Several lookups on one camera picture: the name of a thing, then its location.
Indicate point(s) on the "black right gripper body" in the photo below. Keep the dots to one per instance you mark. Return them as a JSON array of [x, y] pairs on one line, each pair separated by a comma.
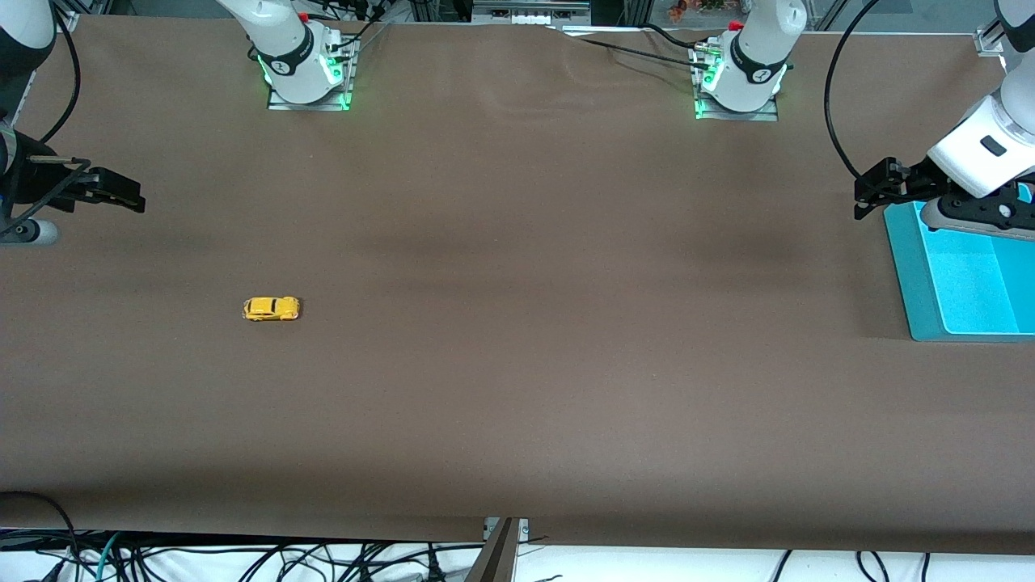
[[26, 179]]

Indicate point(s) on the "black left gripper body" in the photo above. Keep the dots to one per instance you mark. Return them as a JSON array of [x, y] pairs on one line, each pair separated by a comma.
[[919, 179]]

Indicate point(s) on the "yellow beetle toy car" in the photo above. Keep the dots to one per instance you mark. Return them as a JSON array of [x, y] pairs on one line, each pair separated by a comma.
[[271, 308]]

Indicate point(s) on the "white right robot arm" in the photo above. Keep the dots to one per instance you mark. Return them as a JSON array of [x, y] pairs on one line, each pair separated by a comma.
[[275, 24]]

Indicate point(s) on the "turquoise plastic bin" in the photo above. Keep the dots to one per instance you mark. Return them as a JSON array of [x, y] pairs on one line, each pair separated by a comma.
[[970, 291]]

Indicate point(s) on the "orange plastic item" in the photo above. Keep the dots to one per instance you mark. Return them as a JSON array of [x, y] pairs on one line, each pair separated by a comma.
[[687, 10]]

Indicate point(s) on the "white power strip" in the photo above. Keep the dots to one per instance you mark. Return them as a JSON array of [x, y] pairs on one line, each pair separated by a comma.
[[530, 16]]

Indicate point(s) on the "brown table cover sheet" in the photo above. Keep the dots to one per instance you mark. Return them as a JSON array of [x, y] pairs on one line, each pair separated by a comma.
[[517, 364]]

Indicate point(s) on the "aluminium table leg profile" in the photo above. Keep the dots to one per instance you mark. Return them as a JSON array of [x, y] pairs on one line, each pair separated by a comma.
[[497, 562]]

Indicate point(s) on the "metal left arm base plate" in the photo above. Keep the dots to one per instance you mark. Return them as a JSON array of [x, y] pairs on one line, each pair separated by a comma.
[[740, 115]]

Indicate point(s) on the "aluminium frame corner bracket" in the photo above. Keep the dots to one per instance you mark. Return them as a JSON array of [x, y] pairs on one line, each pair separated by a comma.
[[68, 20], [990, 39]]

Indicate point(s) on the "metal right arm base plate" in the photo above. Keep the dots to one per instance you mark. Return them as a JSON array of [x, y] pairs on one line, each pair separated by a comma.
[[307, 106]]

